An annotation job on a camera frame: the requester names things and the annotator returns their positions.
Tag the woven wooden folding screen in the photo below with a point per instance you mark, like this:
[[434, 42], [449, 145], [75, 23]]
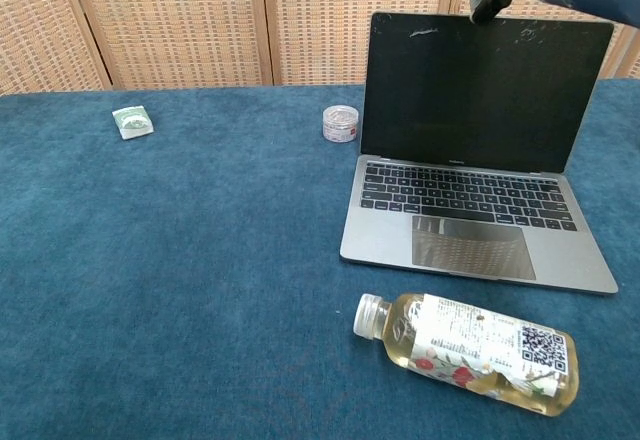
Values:
[[175, 20]]

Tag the green white paper packet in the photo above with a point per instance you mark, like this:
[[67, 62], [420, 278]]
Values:
[[132, 122]]

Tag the clear bottle yellow liquid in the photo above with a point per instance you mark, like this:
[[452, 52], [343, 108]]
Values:
[[475, 345]]

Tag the blue table cloth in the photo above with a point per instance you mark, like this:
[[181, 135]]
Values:
[[200, 260]]

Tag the small clear plastic jar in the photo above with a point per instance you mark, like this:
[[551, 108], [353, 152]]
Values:
[[341, 124]]

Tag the grey laptop computer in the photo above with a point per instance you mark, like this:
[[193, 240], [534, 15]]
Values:
[[450, 100]]

